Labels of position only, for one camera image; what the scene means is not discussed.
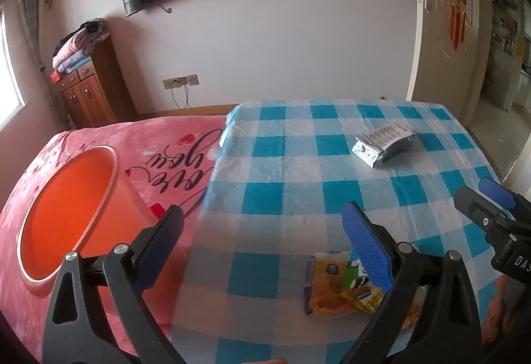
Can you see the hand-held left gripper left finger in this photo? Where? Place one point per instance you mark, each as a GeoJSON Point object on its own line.
{"type": "Point", "coordinates": [159, 243]}

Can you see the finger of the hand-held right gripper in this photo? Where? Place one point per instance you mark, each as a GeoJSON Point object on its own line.
{"type": "Point", "coordinates": [500, 191]}
{"type": "Point", "coordinates": [483, 210]}

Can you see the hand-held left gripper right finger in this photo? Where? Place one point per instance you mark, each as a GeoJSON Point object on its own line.
{"type": "Point", "coordinates": [367, 243]}

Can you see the orange plastic bucket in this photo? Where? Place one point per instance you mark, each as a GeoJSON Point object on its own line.
{"type": "Point", "coordinates": [62, 214]}

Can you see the person's right hand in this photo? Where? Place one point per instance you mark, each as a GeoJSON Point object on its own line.
{"type": "Point", "coordinates": [494, 314]}

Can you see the yellow snack wrapper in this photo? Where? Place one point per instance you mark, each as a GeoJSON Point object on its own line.
{"type": "Point", "coordinates": [332, 285]}

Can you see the pink printed blanket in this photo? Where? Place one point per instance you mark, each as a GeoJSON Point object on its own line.
{"type": "Point", "coordinates": [166, 148]}

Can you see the blue checked tablecloth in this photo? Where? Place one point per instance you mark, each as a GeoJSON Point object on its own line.
{"type": "Point", "coordinates": [290, 181]}

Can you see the flattened silver carton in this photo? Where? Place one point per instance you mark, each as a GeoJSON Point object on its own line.
{"type": "Point", "coordinates": [383, 146]}

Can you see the white kitchen cabinet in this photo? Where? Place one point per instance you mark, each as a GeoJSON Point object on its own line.
{"type": "Point", "coordinates": [518, 94]}

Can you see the white door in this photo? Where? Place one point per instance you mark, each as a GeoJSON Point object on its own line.
{"type": "Point", "coordinates": [435, 69]}

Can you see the brown wooden cabinet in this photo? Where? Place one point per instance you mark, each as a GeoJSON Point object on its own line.
{"type": "Point", "coordinates": [89, 94]}

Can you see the folded pink blankets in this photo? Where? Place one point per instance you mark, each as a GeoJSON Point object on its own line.
{"type": "Point", "coordinates": [79, 44]}

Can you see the window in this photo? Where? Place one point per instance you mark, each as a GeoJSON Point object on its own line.
{"type": "Point", "coordinates": [8, 69]}

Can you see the grey checked curtain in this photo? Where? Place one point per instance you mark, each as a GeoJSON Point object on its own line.
{"type": "Point", "coordinates": [31, 23]}

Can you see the wall socket strip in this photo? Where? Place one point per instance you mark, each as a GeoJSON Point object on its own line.
{"type": "Point", "coordinates": [180, 81]}

